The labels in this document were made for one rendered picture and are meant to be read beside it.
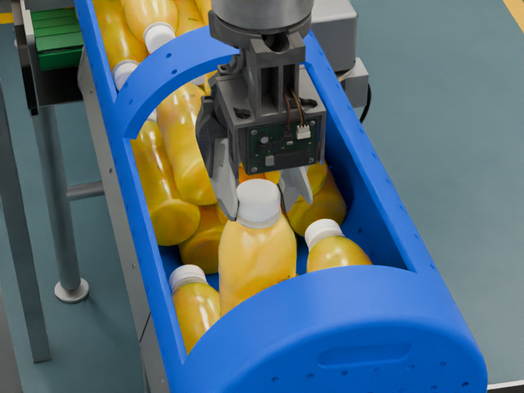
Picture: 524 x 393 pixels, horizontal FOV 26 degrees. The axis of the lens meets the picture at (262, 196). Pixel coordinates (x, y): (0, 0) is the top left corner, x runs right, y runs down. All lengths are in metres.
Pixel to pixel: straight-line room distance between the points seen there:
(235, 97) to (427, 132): 2.33
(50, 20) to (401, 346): 1.12
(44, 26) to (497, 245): 1.37
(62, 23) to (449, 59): 1.76
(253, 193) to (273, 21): 0.21
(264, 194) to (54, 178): 1.51
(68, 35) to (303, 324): 1.06
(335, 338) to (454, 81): 2.47
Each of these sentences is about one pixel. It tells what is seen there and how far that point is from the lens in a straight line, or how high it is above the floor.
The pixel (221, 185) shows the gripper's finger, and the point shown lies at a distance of 0.93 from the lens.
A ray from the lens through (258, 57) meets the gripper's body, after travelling 0.80.
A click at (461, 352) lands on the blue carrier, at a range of 1.02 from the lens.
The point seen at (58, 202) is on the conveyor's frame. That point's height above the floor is 0.30.
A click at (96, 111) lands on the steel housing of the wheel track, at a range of 1.77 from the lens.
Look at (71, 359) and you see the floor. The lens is 2.57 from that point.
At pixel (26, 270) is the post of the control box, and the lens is 2.38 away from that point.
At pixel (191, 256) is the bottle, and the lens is 1.32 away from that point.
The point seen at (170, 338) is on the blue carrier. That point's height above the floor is 1.14.
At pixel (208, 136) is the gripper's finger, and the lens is 0.91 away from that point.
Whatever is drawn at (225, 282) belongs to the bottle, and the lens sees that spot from 1.01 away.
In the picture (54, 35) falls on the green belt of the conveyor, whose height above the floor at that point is 0.90.
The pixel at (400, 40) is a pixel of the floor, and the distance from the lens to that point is 3.53.
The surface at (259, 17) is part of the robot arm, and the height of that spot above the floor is 1.50.
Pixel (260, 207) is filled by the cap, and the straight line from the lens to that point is 0.95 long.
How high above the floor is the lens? 1.93
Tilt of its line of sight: 41 degrees down
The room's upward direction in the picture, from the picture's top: straight up
